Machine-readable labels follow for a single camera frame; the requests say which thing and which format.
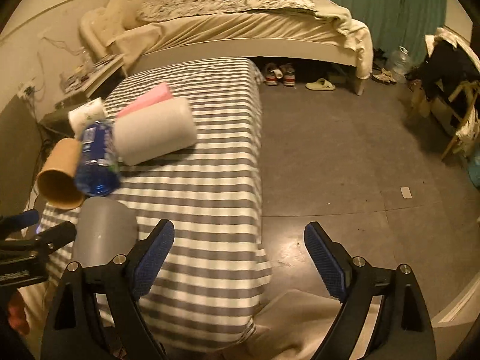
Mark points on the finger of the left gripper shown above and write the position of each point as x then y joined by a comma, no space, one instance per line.
45,242
15,223

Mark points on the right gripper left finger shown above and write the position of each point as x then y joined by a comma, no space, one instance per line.
74,329

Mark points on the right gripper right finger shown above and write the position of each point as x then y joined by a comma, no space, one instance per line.
403,327

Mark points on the grey plastic cup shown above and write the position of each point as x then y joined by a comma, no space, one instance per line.
105,228

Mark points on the brown paper cup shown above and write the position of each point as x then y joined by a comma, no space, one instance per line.
56,180

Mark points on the white floral paper cup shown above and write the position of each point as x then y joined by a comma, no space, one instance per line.
83,116

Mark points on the white plastic cup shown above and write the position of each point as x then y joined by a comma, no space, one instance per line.
154,131

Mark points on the person's left hand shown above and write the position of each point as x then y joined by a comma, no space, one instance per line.
16,314

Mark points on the blue plastic water bottle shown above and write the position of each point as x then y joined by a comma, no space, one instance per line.
97,173

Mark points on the checkered tablecloth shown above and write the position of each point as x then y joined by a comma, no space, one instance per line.
211,283

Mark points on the white card on floor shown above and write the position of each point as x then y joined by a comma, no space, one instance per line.
406,192

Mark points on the white nightstand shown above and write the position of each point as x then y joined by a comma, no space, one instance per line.
108,73

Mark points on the small clear bottle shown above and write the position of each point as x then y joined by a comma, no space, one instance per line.
86,60

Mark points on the blue plastic basket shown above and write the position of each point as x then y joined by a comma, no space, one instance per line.
474,168

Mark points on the white pillow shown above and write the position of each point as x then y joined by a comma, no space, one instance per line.
125,12

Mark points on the beige slipper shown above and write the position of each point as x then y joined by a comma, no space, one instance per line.
320,85

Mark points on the wooden chair with clothes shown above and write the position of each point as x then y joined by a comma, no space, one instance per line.
446,82

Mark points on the floral duvet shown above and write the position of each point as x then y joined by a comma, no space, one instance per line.
155,11

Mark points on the large clear water jug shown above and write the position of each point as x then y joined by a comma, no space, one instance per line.
399,64

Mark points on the white bed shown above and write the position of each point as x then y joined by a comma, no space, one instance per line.
329,34

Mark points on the sneakers under bed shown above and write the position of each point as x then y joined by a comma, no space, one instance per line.
275,74

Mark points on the green curtain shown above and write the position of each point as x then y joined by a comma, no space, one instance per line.
399,23

